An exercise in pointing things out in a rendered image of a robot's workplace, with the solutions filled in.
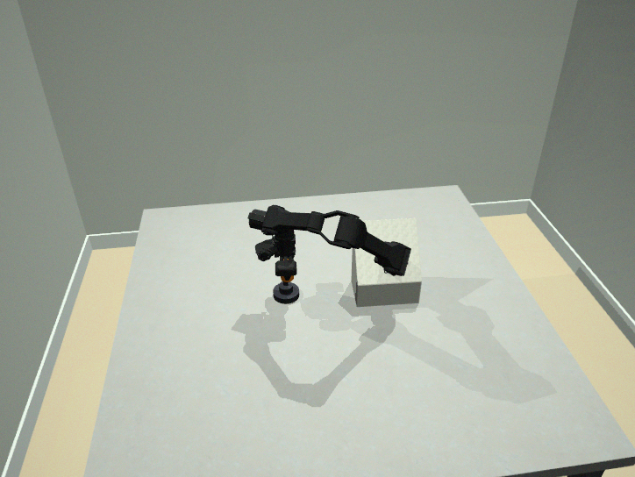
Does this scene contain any dark grey round pedestal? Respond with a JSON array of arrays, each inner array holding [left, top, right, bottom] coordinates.
[[273, 281, 299, 304]]

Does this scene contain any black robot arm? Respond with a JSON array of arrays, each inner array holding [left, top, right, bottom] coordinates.
[[248, 205, 411, 276]]

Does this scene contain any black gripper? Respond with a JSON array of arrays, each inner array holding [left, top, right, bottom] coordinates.
[[275, 234, 297, 281]]

